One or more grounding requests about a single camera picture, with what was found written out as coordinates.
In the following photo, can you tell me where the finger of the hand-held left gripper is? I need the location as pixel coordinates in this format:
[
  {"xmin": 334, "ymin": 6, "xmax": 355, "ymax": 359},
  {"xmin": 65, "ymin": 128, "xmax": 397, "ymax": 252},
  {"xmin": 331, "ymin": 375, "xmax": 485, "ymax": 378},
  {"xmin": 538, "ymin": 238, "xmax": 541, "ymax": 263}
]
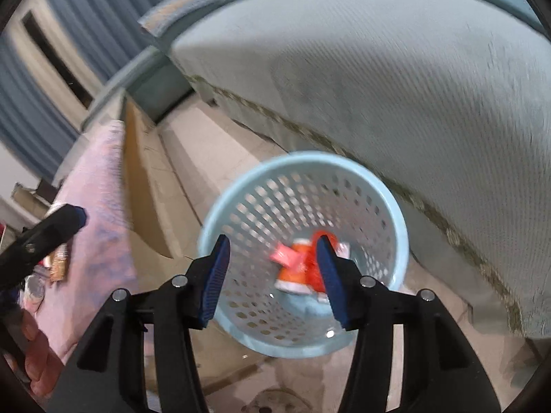
[{"xmin": 0, "ymin": 204, "xmax": 89, "ymax": 294}]

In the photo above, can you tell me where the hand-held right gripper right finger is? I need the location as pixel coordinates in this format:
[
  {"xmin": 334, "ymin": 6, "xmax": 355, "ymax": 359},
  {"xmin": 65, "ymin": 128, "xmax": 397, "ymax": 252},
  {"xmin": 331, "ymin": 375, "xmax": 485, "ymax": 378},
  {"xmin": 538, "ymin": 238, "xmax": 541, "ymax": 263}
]
[{"xmin": 314, "ymin": 234, "xmax": 504, "ymax": 413}]

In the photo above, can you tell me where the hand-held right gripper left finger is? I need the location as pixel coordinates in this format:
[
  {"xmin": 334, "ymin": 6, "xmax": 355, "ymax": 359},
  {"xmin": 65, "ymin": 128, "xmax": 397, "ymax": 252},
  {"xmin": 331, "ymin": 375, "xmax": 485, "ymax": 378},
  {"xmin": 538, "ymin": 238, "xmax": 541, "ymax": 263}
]
[{"xmin": 45, "ymin": 234, "xmax": 231, "ymax": 413}]

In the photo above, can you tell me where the orange snack wrapper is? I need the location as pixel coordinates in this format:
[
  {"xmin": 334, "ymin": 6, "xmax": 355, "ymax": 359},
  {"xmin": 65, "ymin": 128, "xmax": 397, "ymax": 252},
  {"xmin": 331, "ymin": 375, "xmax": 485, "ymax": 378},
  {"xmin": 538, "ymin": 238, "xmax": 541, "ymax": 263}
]
[{"xmin": 275, "ymin": 231, "xmax": 342, "ymax": 298}]

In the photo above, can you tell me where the pink snack wrapper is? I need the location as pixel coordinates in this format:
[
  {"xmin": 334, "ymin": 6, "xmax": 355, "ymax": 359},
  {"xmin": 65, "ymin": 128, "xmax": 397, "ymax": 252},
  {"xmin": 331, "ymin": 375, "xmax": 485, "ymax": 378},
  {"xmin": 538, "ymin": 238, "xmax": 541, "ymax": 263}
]
[{"xmin": 270, "ymin": 243, "xmax": 303, "ymax": 270}]

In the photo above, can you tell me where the light blue perforated basket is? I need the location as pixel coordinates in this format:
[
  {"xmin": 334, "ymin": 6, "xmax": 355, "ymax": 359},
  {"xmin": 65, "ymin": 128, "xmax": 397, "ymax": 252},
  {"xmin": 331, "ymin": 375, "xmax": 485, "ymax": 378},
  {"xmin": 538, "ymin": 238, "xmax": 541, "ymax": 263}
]
[{"xmin": 197, "ymin": 150, "xmax": 409, "ymax": 359}]

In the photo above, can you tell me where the person's left hand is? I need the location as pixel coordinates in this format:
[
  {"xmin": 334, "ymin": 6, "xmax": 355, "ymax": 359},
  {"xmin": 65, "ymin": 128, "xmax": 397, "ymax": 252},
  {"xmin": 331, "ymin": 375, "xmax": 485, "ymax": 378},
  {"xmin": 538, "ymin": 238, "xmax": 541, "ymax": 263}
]
[{"xmin": 19, "ymin": 310, "xmax": 66, "ymax": 399}]

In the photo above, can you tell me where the brown snack packet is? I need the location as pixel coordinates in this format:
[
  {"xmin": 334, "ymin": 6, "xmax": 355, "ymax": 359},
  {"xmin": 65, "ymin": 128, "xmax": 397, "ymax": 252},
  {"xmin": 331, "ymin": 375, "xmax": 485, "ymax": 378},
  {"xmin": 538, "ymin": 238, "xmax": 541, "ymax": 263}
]
[{"xmin": 43, "ymin": 243, "xmax": 70, "ymax": 283}]

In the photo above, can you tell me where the clear glass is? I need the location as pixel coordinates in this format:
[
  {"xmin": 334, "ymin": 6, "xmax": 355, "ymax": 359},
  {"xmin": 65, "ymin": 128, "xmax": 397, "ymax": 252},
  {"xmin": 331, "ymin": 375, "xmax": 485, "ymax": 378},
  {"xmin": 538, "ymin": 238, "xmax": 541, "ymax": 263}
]
[{"xmin": 23, "ymin": 275, "xmax": 46, "ymax": 303}]

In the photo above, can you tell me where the pink floral blanket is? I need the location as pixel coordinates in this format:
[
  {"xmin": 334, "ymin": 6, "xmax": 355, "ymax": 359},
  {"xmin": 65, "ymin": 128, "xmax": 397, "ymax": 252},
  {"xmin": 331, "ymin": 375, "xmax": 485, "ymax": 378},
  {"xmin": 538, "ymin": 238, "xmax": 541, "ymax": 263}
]
[{"xmin": 19, "ymin": 120, "xmax": 139, "ymax": 366}]

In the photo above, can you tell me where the narrow blue curtain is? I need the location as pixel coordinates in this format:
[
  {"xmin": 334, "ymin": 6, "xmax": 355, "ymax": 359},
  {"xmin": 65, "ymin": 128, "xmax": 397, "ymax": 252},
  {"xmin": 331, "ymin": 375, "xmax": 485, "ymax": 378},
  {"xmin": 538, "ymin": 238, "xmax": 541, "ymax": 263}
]
[{"xmin": 0, "ymin": 34, "xmax": 82, "ymax": 178}]

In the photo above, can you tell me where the floor drain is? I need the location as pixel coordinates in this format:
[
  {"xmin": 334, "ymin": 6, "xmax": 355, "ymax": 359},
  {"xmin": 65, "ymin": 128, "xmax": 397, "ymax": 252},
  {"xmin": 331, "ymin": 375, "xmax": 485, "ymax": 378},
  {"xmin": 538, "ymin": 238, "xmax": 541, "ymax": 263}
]
[{"xmin": 241, "ymin": 389, "xmax": 311, "ymax": 413}]

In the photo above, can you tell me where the dark window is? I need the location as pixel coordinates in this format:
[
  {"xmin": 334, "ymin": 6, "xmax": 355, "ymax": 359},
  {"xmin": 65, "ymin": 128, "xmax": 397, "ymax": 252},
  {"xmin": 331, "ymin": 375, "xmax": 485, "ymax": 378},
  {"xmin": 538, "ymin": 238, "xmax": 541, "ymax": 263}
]
[{"xmin": 22, "ymin": 11, "xmax": 94, "ymax": 109}]

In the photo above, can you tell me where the white sheer curtain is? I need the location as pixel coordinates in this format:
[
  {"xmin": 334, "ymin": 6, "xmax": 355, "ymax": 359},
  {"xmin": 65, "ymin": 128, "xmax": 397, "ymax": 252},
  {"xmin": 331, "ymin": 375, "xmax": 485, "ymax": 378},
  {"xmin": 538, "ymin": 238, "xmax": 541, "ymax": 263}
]
[
  {"xmin": 4, "ymin": 21, "xmax": 84, "ymax": 115},
  {"xmin": 19, "ymin": 0, "xmax": 108, "ymax": 95}
]

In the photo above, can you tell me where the blue fabric sofa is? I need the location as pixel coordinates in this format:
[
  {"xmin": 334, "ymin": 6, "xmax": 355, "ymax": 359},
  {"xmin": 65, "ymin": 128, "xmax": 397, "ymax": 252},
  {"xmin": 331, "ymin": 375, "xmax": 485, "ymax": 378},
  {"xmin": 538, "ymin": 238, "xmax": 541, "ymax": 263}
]
[{"xmin": 84, "ymin": 0, "xmax": 551, "ymax": 340}]

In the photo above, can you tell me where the wide blue curtain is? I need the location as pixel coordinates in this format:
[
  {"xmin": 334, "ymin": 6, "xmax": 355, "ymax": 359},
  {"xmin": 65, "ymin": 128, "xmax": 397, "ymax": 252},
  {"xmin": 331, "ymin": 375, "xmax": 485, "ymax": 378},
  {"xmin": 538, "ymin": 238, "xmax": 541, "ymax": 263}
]
[{"xmin": 39, "ymin": 0, "xmax": 203, "ymax": 91}]

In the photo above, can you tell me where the blue striped armrest cover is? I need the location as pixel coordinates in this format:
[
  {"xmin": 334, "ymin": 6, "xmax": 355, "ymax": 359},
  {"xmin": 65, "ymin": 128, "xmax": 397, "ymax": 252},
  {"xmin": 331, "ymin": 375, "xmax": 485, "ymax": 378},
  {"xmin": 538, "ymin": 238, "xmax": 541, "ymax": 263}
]
[{"xmin": 138, "ymin": 0, "xmax": 242, "ymax": 37}]

